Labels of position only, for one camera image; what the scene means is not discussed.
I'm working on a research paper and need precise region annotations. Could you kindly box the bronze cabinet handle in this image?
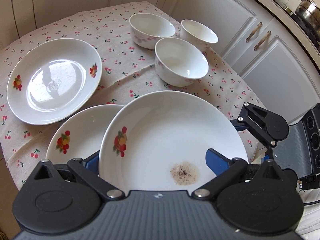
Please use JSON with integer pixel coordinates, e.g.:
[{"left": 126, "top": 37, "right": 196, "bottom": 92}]
[
  {"left": 246, "top": 22, "right": 263, "bottom": 43},
  {"left": 254, "top": 31, "right": 272, "bottom": 51}
]

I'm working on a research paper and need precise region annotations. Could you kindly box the steel pot with lid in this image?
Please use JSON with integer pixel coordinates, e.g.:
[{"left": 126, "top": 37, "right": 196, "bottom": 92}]
[{"left": 295, "top": 0, "right": 320, "bottom": 28}]

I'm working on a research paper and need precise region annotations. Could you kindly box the white cloth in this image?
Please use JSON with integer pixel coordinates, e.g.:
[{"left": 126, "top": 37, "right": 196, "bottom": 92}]
[{"left": 297, "top": 187, "right": 320, "bottom": 238}]

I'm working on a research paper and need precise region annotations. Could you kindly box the white bowl pink floral print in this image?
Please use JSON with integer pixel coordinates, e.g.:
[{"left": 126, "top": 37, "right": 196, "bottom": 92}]
[
  {"left": 180, "top": 19, "right": 219, "bottom": 53},
  {"left": 129, "top": 13, "right": 176, "bottom": 49},
  {"left": 154, "top": 37, "right": 209, "bottom": 87}
]

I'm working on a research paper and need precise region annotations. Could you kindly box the cherry print tablecloth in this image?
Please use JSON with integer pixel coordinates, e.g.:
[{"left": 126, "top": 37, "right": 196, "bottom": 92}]
[{"left": 0, "top": 1, "right": 265, "bottom": 188}]

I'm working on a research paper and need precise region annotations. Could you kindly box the white fruit print plate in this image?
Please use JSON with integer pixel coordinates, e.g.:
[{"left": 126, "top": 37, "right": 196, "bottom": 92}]
[
  {"left": 46, "top": 104, "right": 125, "bottom": 167},
  {"left": 7, "top": 38, "right": 103, "bottom": 125}
]

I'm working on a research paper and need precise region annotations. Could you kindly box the gas stove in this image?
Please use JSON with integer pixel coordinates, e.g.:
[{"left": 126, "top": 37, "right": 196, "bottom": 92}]
[{"left": 267, "top": 0, "right": 320, "bottom": 43}]

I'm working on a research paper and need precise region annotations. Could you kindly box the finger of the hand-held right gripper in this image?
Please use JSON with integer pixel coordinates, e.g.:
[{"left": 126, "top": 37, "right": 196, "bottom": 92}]
[{"left": 229, "top": 102, "right": 277, "bottom": 148}]

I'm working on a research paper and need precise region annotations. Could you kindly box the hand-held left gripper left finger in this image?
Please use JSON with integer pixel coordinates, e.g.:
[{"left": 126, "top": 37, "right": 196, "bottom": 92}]
[{"left": 33, "top": 151, "right": 125, "bottom": 201}]

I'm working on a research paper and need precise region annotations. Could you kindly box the cream kitchen cabinet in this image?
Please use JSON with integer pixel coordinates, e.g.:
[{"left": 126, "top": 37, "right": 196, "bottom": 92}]
[{"left": 160, "top": 0, "right": 320, "bottom": 130}]

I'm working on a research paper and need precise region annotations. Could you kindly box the white plate with brown stain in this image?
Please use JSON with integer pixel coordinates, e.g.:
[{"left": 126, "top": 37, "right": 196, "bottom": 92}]
[{"left": 99, "top": 91, "right": 249, "bottom": 193}]

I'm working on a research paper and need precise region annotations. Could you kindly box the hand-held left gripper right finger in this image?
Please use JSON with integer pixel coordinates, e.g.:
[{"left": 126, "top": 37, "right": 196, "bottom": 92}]
[{"left": 191, "top": 148, "right": 299, "bottom": 201}]

